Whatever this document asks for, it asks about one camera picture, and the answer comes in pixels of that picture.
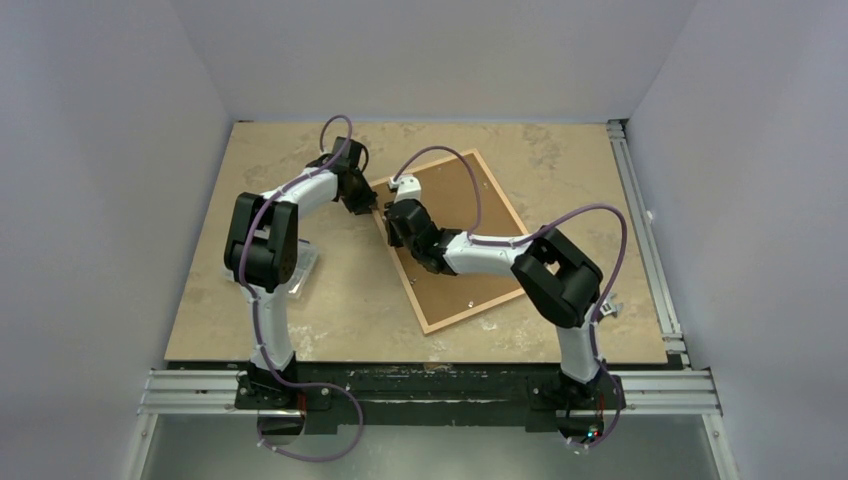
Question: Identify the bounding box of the aluminium front rail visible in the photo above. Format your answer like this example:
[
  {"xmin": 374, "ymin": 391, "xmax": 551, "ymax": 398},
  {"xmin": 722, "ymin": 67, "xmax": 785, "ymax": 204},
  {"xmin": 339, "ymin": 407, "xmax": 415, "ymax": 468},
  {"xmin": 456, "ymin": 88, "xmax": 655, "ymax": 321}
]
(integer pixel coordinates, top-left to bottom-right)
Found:
[{"xmin": 137, "ymin": 370, "xmax": 721, "ymax": 416}]

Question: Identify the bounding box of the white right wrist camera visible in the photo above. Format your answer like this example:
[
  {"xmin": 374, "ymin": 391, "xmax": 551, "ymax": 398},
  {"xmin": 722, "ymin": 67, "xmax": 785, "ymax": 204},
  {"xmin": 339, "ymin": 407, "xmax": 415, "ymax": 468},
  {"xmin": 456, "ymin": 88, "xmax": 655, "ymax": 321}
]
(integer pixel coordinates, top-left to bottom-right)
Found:
[{"xmin": 388, "ymin": 174, "xmax": 422, "ymax": 203}]

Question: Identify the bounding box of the clear plastic screw box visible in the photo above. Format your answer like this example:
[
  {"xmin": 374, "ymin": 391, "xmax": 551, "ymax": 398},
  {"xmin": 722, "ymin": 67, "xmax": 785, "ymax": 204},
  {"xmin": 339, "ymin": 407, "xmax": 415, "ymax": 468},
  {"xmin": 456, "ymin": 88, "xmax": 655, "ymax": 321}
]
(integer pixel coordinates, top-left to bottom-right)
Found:
[{"xmin": 219, "ymin": 239, "xmax": 319, "ymax": 300}]

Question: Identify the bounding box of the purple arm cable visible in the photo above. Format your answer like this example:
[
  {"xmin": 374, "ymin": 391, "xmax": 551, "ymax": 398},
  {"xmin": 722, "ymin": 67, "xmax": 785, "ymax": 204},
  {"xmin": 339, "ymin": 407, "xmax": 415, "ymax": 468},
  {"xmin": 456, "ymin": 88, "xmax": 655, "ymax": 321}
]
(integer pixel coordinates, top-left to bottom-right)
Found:
[
  {"xmin": 392, "ymin": 145, "xmax": 629, "ymax": 399},
  {"xmin": 237, "ymin": 115, "xmax": 354, "ymax": 392}
]

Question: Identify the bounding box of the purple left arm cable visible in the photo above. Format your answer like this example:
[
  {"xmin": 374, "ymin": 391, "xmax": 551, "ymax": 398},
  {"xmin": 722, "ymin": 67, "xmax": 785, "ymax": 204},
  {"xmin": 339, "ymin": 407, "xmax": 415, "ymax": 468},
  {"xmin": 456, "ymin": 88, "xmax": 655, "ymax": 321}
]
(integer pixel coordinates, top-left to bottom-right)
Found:
[{"xmin": 237, "ymin": 115, "xmax": 354, "ymax": 392}]

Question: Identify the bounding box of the aluminium side rail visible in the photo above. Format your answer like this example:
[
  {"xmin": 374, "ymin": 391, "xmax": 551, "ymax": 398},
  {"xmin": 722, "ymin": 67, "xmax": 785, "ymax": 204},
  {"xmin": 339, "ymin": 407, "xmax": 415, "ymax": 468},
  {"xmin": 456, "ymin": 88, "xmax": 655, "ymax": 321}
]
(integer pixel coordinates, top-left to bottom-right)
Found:
[{"xmin": 606, "ymin": 120, "xmax": 691, "ymax": 368}]

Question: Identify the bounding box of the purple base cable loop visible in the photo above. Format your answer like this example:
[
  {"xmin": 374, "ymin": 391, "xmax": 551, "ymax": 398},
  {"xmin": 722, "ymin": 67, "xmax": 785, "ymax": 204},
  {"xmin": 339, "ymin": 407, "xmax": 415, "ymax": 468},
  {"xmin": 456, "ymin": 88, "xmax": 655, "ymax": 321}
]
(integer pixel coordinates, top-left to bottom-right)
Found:
[{"xmin": 256, "ymin": 382, "xmax": 366, "ymax": 464}]

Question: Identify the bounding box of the wooden picture frame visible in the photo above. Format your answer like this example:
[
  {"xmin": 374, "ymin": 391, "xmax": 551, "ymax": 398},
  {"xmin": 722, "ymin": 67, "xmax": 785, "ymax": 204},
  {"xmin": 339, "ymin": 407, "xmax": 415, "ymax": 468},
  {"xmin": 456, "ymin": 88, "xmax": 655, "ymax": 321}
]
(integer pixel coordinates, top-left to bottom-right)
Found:
[{"xmin": 368, "ymin": 148, "xmax": 530, "ymax": 337}]

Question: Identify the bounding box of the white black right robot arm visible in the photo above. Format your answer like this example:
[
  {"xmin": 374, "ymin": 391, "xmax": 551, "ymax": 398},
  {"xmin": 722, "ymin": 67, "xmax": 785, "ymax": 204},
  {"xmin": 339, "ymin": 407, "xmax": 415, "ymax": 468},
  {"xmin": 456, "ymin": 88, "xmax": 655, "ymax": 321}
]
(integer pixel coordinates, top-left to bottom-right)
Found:
[{"xmin": 384, "ymin": 199, "xmax": 603, "ymax": 407}]

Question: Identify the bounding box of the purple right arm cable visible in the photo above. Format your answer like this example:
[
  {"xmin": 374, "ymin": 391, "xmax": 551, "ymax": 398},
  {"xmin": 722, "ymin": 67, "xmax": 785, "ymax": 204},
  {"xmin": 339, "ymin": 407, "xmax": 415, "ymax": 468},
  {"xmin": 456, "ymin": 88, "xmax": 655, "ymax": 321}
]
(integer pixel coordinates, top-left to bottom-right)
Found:
[{"xmin": 392, "ymin": 145, "xmax": 629, "ymax": 399}]

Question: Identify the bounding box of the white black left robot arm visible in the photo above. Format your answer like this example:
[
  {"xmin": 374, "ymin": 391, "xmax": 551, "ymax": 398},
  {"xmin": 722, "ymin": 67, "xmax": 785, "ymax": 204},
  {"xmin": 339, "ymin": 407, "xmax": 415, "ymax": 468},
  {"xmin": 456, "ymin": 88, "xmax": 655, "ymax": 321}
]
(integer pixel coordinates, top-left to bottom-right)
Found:
[{"xmin": 224, "ymin": 137, "xmax": 376, "ymax": 409}]

